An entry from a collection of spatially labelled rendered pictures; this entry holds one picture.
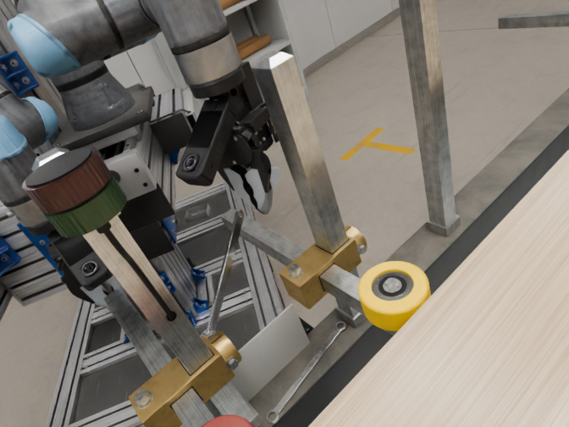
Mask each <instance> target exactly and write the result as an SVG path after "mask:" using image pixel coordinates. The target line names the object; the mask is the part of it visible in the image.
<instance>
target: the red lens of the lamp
mask: <svg viewBox="0 0 569 427"><path fill-rule="evenodd" d="M88 148H90V149H91V150H92V155H91V157H90V158H89V159H88V160H87V161H86V162H85V163H84V164H83V165H81V166H80V167H79V168H78V169H76V170H75V171H73V172H72V173H70V174H68V175H66V176H64V177H63V178H61V179H59V180H56V181H54V182H52V183H49V184H47V185H44V186H39V187H33V188H30V187H27V186H26V184H25V181H24V182H23V184H22V188H23V189H24V191H25V192H26V193H27V195H28V196H29V197H30V198H31V200H32V201H33V202H34V203H35V205H36V206H37V207H38V208H39V209H40V210H41V211H42V212H43V213H45V214H52V213H56V212H60V211H63V210H65V209H68V208H71V207H73V206H75V205H77V204H79V203H81V202H83V201H85V200H86V199H87V198H89V197H91V196H92V195H94V194H95V193H96V192H98V191H99V190H100V189H102V188H103V187H104V186H105V185H106V183H107V182H108V180H109V179H110V177H111V172H110V170H109V169H108V167H107V165H106V164H105V163H104V161H103V160H102V158H101V156H100V155H99V153H98V152H97V150H96V148H94V147H88ZM26 179H27V178H26ZM26 179H25V180H26Z"/></svg>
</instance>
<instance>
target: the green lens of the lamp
mask: <svg viewBox="0 0 569 427"><path fill-rule="evenodd" d="M126 201H127V197H126V195H125V194H124V192H123V190H122V189H121V187H120V186H119V184H118V182H117V181H116V180H115V178H114V177H113V175H112V174H111V180H110V182H109V184H108V185H107V187H106V188H105V189H104V190H103V191H102V192H101V193H99V194H98V195H97V196H96V197H94V198H92V199H91V200H90V201H89V202H87V203H85V204H83V205H81V206H79V207H78V208H75V209H73V210H70V211H68V212H66V213H60V214H53V215H51V214H48V213H43V214H44V215H45V216H46V218H47V219H48V220H49V221H50V223H51V224H52V225H53V227H54V228H55V229H56V230H57V231H58V233H59V234H60V235H61V236H63V237H66V238H71V237H77V236H83V235H84V234H87V233H89V232H92V231H94V230H96V229H98V228H99V227H101V226H103V225H105V224H106V223H107V222H108V221H110V220H111V219H112V218H114V217H115V216H116V215H117V214H118V213H119V212H120V211H121V210H122V208H123V207H124V205H125V204H126Z"/></svg>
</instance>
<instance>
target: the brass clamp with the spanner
mask: <svg viewBox="0 0 569 427"><path fill-rule="evenodd" d="M201 338H202V339H203V340H204V342H205V343H206V345H207V347H208V348H209V350H210V351H211V353H212V354H213V355H212V356H211V357H210V358H209V359H208V360H207V361H206V362H205V363H204V364H203V365H202V366H200V367H199V368H198V369H197V370H196V371H194V372H193V373H192V374H190V373H189V372H188V371H187V370H186V368H185V367H184V365H183V364H182V363H181V362H180V360H179V359H178V358H177V357H176V358H174V359H173V360H172V361H171V362H169V363H168V364H167V365H166V366H164V367H163V368H162V369H161V370H159V371H158V372H157V373H156V374H155V375H153V377H151V379H149V380H148V381H147V382H146V383H144V384H143V385H142V386H141V387H139V388H138V389H137V390H136V391H134V392H133V393H132V394H131V395H130V396H129V399H130V402H131V404H132V406H133V408H134V410H135V412H136V414H137V416H138V417H139V419H140V421H141V423H142V424H143V425H144V426H145V427H180V426H181V425H182V422H181V421H180V419H179V417H178V415H177V414H176V412H175V411H174V409H173V408H172V405H173V404H174V403H175V402H176V401H178V400H179V399H180V398H181V397H182V396H183V395H184V394H185V393H186V392H187V391H188V390H189V389H190V388H192V389H193V390H194V391H195V392H196V394H197V395H198V396H199V397H200V398H201V399H202V401H203V402H204V404H205V403H206V402H207V401H208V400H210V399H211V398H212V397H213V396H214V395H215V394H216V393H217V392H218V391H220V390H221V389H222V388H223V387H224V386H225V385H226V384H227V383H228V382H230V381H231V380H232V379H233V378H234V377H235V374H234V372H233V371H232V370H234V369H236V368H237V367H238V363H239V362H240V361H241V360H242V357H241V355H240V353H239V352H238V350H237V349H236V348H235V346H234V345H233V343H232V342H231V341H230V340H229V338H228V337H227V336H226V335H225V334H224V333H223V332H222V331H218V332H217V333H215V334H214V335H213V336H212V337H210V338H209V339H207V338H206V337H205V336H204V335H202V336H201ZM145 389H146V390H147V391H150V392H151V393H152V394H153V399H152V402H151V403H150V405H149V406H148V407H146V408H143V409H139V408H138V407H137V406H136V403H135V398H134V396H135V394H136V393H137V392H138V391H139V390H145Z"/></svg>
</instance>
